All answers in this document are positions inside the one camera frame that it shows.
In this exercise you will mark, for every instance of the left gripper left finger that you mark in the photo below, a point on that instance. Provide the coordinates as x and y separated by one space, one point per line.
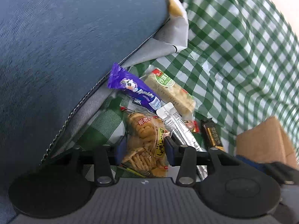
102 158

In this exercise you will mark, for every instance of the green checkered cloth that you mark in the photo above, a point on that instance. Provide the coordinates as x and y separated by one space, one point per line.
240 66

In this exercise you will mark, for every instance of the dark brown chocolate bar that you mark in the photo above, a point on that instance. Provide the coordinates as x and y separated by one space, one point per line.
210 134

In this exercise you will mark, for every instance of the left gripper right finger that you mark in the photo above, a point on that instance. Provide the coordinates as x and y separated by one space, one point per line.
191 163

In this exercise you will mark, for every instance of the grey fabric bag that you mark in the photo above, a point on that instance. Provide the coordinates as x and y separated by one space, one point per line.
170 38

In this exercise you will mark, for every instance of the rice cracker pack green label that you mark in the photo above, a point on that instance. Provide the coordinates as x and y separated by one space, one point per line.
170 92

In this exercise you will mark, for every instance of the cardboard box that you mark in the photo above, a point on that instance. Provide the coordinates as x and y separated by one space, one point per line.
267 142

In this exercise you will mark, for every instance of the silver white snack wrapper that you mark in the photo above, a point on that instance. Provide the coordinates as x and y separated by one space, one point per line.
178 130

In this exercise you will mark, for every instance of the clear bag of cookies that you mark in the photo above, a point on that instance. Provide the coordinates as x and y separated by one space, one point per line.
146 154

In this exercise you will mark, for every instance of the small red candy packet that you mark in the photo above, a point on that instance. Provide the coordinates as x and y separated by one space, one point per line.
192 125

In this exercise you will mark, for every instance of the purple snack bar wrapper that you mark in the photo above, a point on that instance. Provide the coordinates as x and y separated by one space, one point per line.
121 79

